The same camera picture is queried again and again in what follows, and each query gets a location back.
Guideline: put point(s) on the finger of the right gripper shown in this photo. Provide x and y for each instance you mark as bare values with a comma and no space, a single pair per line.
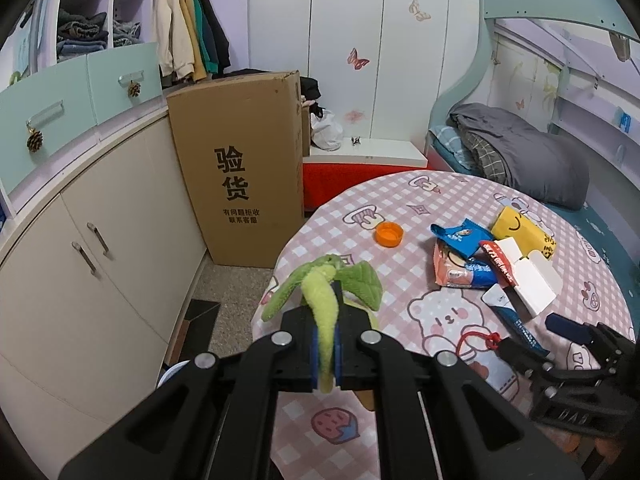
579,333
524,360

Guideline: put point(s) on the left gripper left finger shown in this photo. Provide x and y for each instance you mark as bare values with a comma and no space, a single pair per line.
211,419

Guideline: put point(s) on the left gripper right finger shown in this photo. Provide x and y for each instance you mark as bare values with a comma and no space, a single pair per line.
435,417

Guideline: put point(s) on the red white box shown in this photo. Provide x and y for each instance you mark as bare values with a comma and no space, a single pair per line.
532,276

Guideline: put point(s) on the yellow paper bag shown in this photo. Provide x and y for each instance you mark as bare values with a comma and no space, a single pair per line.
529,236

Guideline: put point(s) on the green plush leaf toy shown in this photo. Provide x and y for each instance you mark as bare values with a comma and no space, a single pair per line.
315,280

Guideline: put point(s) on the orange bottle cap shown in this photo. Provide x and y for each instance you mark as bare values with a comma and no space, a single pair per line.
388,234

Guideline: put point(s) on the light blue trash bin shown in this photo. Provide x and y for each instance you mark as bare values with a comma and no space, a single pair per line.
169,373

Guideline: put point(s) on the blue white tube wrapper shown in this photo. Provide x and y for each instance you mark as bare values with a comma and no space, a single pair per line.
498,302

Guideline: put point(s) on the teal candy print bedsheet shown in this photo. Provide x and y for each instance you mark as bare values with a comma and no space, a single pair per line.
594,230

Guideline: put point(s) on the pink checkered tablecloth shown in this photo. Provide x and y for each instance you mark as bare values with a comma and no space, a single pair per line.
332,436

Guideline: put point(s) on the pink blue snack packet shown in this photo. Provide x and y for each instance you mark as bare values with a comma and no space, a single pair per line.
451,270

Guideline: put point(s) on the blue snack wrapper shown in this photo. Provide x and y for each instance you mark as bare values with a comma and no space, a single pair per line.
465,239

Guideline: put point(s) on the grey folded duvet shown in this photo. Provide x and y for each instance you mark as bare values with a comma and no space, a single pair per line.
510,151

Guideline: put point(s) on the white lower cabinet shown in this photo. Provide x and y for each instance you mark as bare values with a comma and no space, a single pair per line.
91,295

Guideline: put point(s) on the red storage bench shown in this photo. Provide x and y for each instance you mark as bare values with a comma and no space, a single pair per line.
327,174

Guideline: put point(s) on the large brown cardboard box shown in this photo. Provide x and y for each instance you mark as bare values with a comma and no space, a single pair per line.
239,142

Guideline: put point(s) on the white plastic bag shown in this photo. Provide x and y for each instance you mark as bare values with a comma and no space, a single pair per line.
326,132

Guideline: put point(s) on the white wardrobe doors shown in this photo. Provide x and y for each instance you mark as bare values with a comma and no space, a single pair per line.
380,64

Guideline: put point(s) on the teal drawer unit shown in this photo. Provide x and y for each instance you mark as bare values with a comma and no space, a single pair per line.
46,111

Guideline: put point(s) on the hanging clothes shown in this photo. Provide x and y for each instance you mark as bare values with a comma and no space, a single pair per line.
190,43

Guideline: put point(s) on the purple cubby shelf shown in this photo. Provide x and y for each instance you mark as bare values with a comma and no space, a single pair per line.
33,44

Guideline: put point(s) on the teal bunk bed frame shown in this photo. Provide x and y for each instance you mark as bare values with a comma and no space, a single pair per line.
608,15

